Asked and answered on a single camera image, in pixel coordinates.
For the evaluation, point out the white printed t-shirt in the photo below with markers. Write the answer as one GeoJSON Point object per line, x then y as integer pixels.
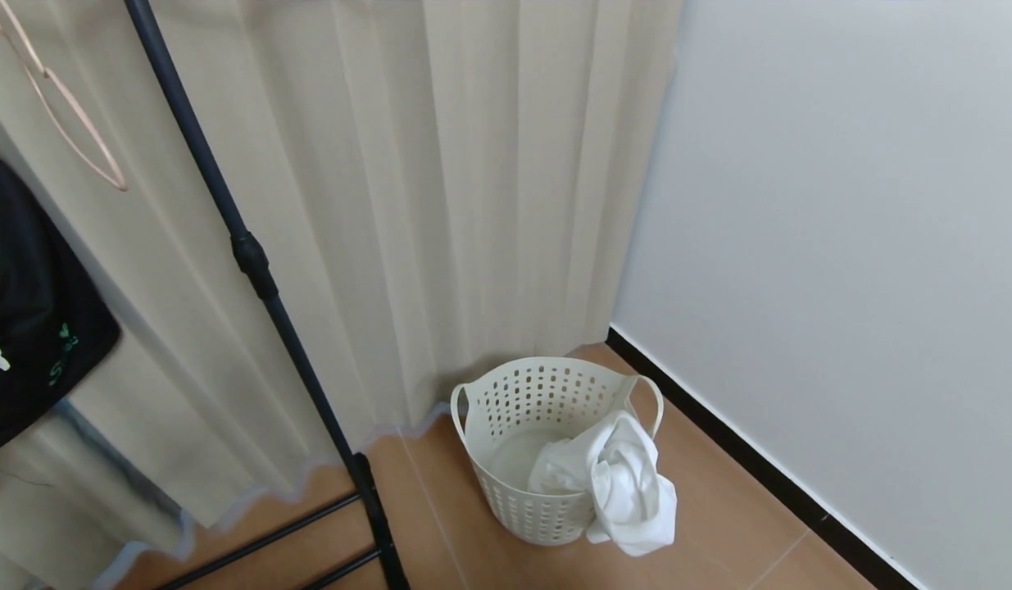
{"type": "Point", "coordinates": [628, 492]}

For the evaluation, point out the black shorts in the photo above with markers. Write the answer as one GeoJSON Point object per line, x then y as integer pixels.
{"type": "Point", "coordinates": [30, 311]}

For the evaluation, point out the pink clothes hanger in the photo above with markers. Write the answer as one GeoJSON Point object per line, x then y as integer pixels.
{"type": "Point", "coordinates": [51, 78]}

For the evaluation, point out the white laundry basket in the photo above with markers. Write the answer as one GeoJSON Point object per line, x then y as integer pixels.
{"type": "Point", "coordinates": [538, 393]}

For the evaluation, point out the black clothes rack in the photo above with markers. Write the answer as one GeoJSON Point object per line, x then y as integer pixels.
{"type": "Point", "coordinates": [251, 262]}

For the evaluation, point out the beige curtain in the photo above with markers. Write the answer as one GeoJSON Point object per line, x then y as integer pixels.
{"type": "Point", "coordinates": [432, 205]}

